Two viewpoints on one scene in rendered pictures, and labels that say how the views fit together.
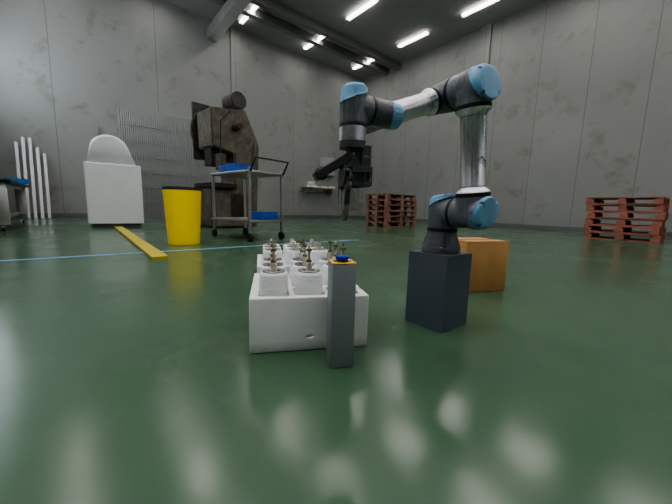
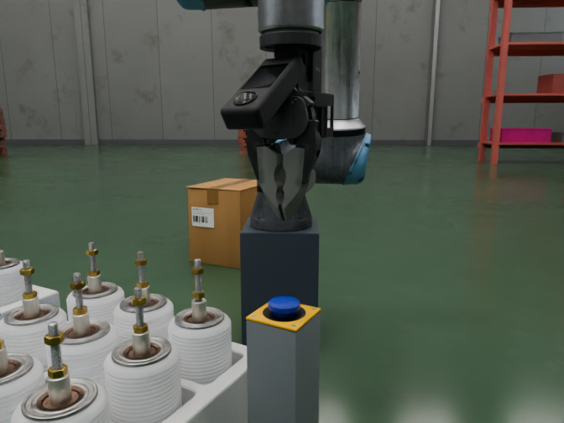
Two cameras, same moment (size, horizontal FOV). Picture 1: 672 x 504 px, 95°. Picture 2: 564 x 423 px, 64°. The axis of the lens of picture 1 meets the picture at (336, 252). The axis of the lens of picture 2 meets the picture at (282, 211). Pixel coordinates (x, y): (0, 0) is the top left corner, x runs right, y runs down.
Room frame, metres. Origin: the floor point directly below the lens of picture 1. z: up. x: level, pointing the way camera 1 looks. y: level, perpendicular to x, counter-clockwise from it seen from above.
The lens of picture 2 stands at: (0.54, 0.38, 0.55)
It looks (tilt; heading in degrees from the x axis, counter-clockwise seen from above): 11 degrees down; 311
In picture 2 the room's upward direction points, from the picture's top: straight up
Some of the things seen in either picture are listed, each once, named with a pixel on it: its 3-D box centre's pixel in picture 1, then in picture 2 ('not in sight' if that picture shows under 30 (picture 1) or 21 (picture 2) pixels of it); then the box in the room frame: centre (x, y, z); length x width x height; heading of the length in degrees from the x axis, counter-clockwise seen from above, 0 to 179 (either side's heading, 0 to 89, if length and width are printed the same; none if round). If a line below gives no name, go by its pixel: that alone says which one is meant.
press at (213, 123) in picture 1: (221, 161); not in sight; (6.58, 2.43, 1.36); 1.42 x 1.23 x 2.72; 130
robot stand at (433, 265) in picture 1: (437, 287); (280, 282); (1.26, -0.43, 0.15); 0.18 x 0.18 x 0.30; 39
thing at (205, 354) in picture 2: not in sight; (201, 372); (1.07, -0.02, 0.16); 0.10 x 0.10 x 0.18
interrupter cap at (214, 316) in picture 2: not in sight; (199, 318); (1.07, -0.02, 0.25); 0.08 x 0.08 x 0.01
